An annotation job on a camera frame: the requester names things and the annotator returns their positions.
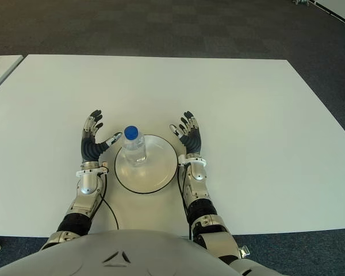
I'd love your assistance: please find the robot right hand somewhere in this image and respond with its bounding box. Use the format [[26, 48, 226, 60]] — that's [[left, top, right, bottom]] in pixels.
[[168, 110, 203, 158]]

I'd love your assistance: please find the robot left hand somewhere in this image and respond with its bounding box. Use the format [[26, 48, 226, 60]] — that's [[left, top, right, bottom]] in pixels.
[[80, 109, 123, 164]]

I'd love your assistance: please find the clear water bottle blue cap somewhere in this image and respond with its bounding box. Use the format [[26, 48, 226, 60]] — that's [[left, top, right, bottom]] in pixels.
[[122, 125, 147, 167]]

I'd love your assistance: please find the white plate black rim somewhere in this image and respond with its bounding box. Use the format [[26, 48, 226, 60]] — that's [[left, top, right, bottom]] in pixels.
[[114, 134, 179, 194]]

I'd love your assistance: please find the grey robot torso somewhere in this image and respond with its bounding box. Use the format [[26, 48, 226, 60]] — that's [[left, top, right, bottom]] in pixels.
[[0, 229, 265, 276]]

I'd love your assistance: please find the white background table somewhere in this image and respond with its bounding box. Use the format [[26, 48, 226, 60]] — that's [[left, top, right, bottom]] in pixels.
[[315, 0, 345, 28]]

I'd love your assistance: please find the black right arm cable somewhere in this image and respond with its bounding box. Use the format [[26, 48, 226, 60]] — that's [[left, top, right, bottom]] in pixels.
[[177, 163, 193, 239]]

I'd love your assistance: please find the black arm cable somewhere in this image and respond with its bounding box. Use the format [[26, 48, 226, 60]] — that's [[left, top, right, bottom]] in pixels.
[[177, 163, 193, 239], [99, 172, 120, 231]]

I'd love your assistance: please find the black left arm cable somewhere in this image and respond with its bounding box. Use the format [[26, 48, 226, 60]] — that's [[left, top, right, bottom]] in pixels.
[[99, 172, 120, 231]]

